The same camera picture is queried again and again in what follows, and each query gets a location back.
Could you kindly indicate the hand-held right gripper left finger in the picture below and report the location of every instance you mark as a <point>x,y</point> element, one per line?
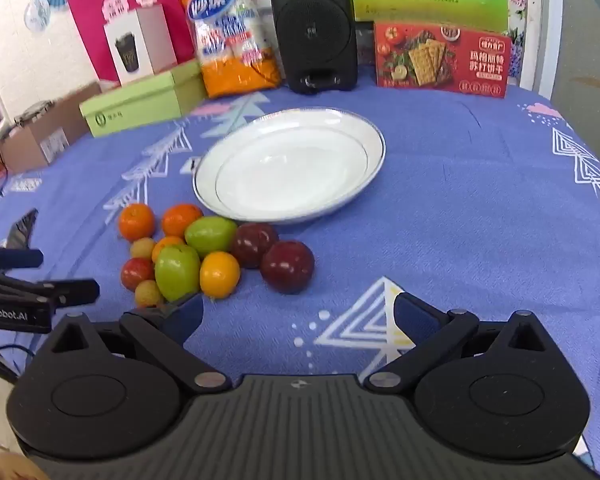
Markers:
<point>190,317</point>

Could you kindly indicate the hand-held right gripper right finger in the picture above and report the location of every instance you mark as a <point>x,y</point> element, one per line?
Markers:
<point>410,315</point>

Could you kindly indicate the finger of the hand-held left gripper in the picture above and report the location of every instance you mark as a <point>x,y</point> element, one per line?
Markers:
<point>75,292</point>
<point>15,258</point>

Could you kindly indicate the green plum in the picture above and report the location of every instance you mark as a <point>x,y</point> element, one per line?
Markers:
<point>210,235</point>
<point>177,272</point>

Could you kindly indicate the small tan longan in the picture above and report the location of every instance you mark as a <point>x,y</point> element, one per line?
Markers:
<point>148,293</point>
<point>142,248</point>

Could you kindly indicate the small yellow orange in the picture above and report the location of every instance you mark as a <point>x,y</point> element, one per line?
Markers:
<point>220,274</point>

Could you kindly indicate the orange tangerine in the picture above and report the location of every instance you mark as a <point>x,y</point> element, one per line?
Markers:
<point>136,221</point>
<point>181,220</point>

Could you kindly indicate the dark red plum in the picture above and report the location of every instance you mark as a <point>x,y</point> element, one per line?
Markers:
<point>287,266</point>
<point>254,244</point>

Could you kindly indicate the white plate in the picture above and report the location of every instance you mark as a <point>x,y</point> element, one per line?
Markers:
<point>290,170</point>

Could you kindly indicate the blue printed tablecloth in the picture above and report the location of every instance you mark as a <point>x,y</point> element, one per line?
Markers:
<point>480,210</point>

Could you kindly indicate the brown cardboard box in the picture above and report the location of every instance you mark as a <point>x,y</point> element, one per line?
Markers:
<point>45,130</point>

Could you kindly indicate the light green box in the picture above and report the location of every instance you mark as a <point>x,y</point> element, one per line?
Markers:
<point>145,100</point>

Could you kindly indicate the white box with cup picture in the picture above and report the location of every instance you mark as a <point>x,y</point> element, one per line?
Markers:
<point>140,45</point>

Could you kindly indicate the red cracker box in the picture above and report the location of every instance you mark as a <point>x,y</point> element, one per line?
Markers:
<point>430,60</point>

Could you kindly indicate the orange paper cup pack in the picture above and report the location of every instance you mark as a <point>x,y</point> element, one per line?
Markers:
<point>230,60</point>

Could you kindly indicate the pink paper bag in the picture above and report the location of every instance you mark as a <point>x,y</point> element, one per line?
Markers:
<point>90,0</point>

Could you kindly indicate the black speaker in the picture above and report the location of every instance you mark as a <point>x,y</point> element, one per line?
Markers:
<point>312,25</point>

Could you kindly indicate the cartoon printed panel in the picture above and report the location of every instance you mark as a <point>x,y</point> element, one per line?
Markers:
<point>585,35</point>

